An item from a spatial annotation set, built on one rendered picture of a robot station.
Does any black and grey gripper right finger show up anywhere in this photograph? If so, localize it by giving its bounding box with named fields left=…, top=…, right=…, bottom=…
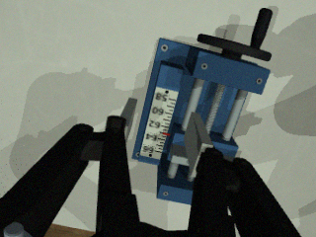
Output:
left=184, top=112, right=301, bottom=237

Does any blue bench vise with black handwheel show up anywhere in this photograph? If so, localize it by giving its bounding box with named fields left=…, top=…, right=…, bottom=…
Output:
left=132, top=8, right=273, bottom=204

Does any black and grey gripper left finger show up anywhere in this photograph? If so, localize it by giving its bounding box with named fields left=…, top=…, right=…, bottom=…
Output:
left=0, top=98, right=142, bottom=237

